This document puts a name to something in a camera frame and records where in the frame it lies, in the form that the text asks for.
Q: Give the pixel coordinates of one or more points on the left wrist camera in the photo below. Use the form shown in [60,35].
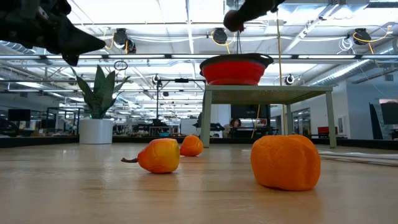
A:
[59,7]

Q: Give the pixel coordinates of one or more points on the red collapsible colander grey rim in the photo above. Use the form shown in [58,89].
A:
[234,73]

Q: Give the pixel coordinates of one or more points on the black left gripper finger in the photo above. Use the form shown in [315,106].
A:
[70,59]
[71,40]

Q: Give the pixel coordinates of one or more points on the green perforated metal shelf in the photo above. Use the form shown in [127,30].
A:
[267,93]

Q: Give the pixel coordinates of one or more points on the snake plant in white pot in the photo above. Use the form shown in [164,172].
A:
[96,132]

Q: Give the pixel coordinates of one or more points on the person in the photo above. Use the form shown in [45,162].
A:
[235,123]

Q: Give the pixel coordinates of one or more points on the black metal frame rig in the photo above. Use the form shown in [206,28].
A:
[182,80]

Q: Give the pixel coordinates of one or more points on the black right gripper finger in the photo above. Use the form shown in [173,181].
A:
[261,5]
[261,13]

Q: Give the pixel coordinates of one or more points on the small orange-yellow peach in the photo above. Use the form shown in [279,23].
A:
[191,146]

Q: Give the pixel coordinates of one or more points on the black aluminium table frame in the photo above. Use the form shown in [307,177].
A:
[140,140]

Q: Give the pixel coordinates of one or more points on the orange fruit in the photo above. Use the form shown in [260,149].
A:
[285,163]

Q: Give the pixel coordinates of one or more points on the red box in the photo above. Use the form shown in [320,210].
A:
[325,130]

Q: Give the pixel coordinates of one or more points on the black monitor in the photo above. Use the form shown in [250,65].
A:
[18,115]
[248,111]

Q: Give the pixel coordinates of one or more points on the dark screen panel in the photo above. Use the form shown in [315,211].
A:
[390,112]

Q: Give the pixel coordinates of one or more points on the yellow-red pear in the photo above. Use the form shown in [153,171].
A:
[160,155]

